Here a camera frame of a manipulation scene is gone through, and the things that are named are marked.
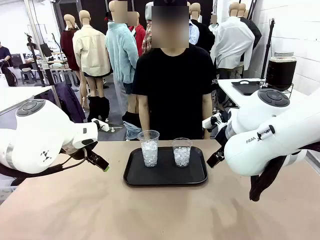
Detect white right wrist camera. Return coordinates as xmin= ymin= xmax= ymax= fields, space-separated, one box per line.
xmin=201 ymin=112 xmax=223 ymax=128

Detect mannequin base plate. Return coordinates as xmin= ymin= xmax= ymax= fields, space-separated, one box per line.
xmin=96 ymin=124 xmax=126 ymax=133

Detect grey stool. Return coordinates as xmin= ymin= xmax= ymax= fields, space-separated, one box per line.
xmin=21 ymin=69 xmax=37 ymax=85

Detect glass dark drink dispenser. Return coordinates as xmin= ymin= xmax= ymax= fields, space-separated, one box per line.
xmin=264 ymin=51 xmax=298 ymax=91

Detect mannequin in white shirt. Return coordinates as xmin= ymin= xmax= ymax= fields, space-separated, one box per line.
xmin=209 ymin=1 xmax=256 ymax=76

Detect small mannequin in white top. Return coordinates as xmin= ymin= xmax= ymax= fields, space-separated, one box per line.
xmin=208 ymin=13 xmax=220 ymax=33

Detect black light stand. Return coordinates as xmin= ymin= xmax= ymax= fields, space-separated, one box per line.
xmin=259 ymin=17 xmax=276 ymax=81

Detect black camera tripod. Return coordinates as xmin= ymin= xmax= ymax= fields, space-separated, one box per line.
xmin=24 ymin=32 xmax=55 ymax=87

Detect person's left forearm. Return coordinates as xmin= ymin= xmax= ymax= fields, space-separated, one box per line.
xmin=201 ymin=92 xmax=213 ymax=140

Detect black bag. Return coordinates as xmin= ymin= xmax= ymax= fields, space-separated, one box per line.
xmin=1 ymin=66 xmax=19 ymax=87

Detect mannequin in maroon sweater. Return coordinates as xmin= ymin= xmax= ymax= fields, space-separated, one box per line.
xmin=59 ymin=13 xmax=82 ymax=87

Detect grey metal column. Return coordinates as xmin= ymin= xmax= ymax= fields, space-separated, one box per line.
xmin=24 ymin=0 xmax=66 ymax=121

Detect short clear iced cup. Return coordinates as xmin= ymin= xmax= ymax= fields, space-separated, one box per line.
xmin=171 ymin=137 xmax=193 ymax=169

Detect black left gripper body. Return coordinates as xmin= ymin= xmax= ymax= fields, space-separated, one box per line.
xmin=70 ymin=141 xmax=101 ymax=163

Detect mannequin in cream jacket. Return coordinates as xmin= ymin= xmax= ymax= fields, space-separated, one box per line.
xmin=72 ymin=9 xmax=112 ymax=123

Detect person in black t-shirt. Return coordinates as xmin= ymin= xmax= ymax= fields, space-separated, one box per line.
xmin=131 ymin=0 xmax=220 ymax=141

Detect mannequin in black jacket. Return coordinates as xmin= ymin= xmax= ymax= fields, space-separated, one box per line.
xmin=189 ymin=2 xmax=216 ymax=55

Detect seated person in navy shirt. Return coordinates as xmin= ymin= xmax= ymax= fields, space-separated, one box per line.
xmin=0 ymin=41 xmax=13 ymax=68

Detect white work table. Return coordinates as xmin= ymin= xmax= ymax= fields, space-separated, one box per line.
xmin=0 ymin=86 xmax=55 ymax=116

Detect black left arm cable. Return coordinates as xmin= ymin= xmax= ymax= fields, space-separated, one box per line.
xmin=0 ymin=147 xmax=88 ymax=187

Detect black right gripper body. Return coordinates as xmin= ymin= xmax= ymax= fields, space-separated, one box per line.
xmin=214 ymin=121 xmax=232 ymax=154

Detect white side table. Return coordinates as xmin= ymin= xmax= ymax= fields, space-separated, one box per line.
xmin=217 ymin=78 xmax=320 ymax=111

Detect person's right forearm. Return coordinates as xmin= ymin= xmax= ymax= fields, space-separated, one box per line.
xmin=138 ymin=94 xmax=151 ymax=133

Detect mannequin in light-blue fleece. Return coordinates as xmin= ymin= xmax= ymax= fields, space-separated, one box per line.
xmin=104 ymin=0 xmax=140 ymax=121

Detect large black serving tray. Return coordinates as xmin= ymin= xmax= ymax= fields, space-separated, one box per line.
xmin=122 ymin=146 xmax=209 ymax=187

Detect small black tray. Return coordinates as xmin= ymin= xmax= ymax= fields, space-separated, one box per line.
xmin=231 ymin=79 xmax=262 ymax=96

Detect mannequin in dark coat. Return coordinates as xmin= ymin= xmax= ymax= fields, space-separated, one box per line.
xmin=238 ymin=2 xmax=263 ymax=51

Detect mannequin in blue open shirt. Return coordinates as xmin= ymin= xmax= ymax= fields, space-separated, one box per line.
xmin=188 ymin=19 xmax=200 ymax=46

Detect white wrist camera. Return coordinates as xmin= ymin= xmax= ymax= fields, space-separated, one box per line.
xmin=201 ymin=112 xmax=223 ymax=128
xmin=91 ymin=118 xmax=110 ymax=132

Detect dropped blue jeans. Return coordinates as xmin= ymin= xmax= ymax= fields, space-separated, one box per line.
xmin=125 ymin=123 xmax=143 ymax=141

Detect mannequin in red jacket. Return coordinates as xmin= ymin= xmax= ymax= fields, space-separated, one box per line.
xmin=127 ymin=11 xmax=146 ymax=57

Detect mannequin in plaid shirt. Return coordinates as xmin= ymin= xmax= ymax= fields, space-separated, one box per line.
xmin=141 ymin=1 xmax=155 ymax=55

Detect seated person in striped shirt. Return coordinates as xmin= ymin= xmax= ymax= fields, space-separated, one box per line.
xmin=19 ymin=42 xmax=42 ymax=71

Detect purple jacket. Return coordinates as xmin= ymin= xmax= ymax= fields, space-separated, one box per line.
xmin=41 ymin=82 xmax=87 ymax=123

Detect tall clear iced cup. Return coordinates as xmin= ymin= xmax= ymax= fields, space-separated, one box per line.
xmin=137 ymin=129 xmax=160 ymax=168

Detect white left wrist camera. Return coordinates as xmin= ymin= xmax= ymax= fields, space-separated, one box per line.
xmin=91 ymin=118 xmax=110 ymax=132

